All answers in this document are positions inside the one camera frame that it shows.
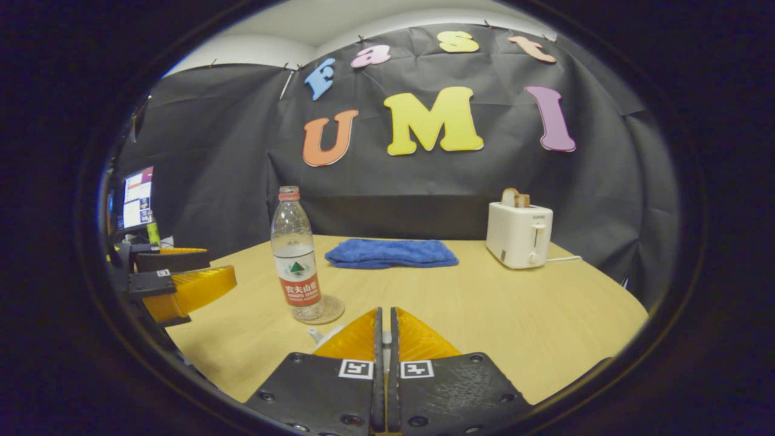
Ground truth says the clear plastic water bottle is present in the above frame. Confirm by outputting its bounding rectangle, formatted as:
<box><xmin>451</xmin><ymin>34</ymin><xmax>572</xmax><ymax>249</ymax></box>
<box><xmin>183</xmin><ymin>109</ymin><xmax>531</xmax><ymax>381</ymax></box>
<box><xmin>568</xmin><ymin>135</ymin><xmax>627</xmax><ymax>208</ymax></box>
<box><xmin>270</xmin><ymin>186</ymin><xmax>325</xmax><ymax>322</ymax></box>

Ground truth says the white toaster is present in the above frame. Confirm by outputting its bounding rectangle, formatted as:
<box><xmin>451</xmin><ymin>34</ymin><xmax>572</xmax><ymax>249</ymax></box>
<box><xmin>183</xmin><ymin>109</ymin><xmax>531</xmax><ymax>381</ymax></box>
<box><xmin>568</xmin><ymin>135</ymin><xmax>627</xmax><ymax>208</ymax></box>
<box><xmin>486</xmin><ymin>202</ymin><xmax>553</xmax><ymax>269</ymax></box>

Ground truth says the computer monitor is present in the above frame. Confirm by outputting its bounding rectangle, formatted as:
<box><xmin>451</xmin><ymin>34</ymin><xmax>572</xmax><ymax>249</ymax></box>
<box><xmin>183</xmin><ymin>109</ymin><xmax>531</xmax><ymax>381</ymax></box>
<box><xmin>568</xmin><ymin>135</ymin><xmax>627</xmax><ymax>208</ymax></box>
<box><xmin>121</xmin><ymin>167</ymin><xmax>155</xmax><ymax>230</ymax></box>

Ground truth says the white teacup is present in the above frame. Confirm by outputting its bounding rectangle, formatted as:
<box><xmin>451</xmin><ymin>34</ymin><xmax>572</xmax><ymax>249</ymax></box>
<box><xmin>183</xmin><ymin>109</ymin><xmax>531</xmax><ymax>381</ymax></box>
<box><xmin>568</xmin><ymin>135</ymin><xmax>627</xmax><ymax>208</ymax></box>
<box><xmin>308</xmin><ymin>326</ymin><xmax>347</xmax><ymax>349</ymax></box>

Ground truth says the round wooden coaster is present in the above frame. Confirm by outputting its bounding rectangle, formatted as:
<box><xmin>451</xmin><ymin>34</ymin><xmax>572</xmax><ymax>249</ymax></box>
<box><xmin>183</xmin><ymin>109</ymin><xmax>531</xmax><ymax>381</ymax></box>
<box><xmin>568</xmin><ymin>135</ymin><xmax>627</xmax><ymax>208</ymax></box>
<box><xmin>291</xmin><ymin>295</ymin><xmax>346</xmax><ymax>326</ymax></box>

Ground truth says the black backdrop cloth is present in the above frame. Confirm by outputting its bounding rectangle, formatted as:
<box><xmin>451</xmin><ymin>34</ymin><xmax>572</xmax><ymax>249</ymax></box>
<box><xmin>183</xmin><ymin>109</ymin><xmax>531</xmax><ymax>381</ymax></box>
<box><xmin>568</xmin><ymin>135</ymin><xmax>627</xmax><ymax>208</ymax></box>
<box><xmin>115</xmin><ymin>21</ymin><xmax>682</xmax><ymax>309</ymax></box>

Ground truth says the blue folded towel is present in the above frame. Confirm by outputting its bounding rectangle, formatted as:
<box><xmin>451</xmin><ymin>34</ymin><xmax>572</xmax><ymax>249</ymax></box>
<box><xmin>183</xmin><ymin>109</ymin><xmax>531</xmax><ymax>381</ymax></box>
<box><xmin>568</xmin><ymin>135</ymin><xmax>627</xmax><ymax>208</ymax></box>
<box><xmin>325</xmin><ymin>239</ymin><xmax>460</xmax><ymax>269</ymax></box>

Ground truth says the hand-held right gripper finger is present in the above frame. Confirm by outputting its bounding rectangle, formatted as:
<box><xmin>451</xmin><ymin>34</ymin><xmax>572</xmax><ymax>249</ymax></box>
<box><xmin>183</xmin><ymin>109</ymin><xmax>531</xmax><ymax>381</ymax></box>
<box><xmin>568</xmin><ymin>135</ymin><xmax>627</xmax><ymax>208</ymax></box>
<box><xmin>244</xmin><ymin>307</ymin><xmax>386</xmax><ymax>436</ymax></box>
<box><xmin>387</xmin><ymin>307</ymin><xmax>535</xmax><ymax>436</ymax></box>

